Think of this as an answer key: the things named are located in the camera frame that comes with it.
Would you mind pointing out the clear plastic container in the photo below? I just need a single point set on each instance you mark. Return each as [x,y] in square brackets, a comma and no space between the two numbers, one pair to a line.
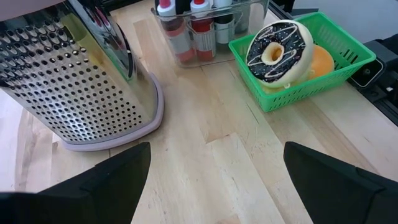
[253,31]

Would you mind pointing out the dark red small bottle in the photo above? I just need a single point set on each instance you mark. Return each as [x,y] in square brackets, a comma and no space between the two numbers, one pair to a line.
[183,49]

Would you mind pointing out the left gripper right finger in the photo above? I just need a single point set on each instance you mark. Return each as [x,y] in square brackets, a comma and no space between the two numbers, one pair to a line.
[335,199]

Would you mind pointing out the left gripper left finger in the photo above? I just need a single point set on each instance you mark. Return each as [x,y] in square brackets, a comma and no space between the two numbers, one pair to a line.
[109,199]

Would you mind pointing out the green plastic basket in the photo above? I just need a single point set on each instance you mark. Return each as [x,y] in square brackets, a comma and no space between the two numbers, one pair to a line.
[342,46]

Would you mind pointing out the dark small bottle white cap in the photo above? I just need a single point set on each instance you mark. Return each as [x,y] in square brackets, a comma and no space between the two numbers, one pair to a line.
[183,6]
[224,31]

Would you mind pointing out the small black camera box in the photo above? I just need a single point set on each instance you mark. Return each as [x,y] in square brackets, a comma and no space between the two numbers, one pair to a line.
[367,71]

